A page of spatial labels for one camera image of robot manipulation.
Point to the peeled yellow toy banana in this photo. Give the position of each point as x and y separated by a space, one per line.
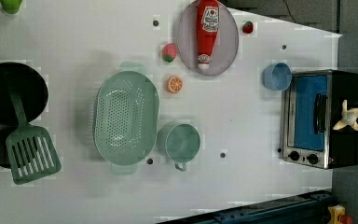
349 117

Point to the yellow red object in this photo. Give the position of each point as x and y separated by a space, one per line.
338 215

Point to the blue plastic cup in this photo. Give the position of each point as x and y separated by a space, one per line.
277 77

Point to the dark red toy strawberry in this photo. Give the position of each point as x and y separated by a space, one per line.
248 27

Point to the grey oval plate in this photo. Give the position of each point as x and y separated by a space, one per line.
226 44

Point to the red ketchup bottle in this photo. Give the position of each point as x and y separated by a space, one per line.
207 27

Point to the teal metal mug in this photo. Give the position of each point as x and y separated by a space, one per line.
180 142

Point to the orange slice toy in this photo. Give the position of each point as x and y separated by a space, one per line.
174 84

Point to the pink toy strawberry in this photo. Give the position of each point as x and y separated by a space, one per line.
169 53

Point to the green perforated colander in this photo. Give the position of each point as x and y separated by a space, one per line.
126 118

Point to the green slotted spatula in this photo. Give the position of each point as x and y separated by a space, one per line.
30 149

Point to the black frying pan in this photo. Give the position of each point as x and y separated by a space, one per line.
30 86

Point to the green plastic cup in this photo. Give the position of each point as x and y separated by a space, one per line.
11 6

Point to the blue metal frame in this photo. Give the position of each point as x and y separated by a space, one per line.
308 208

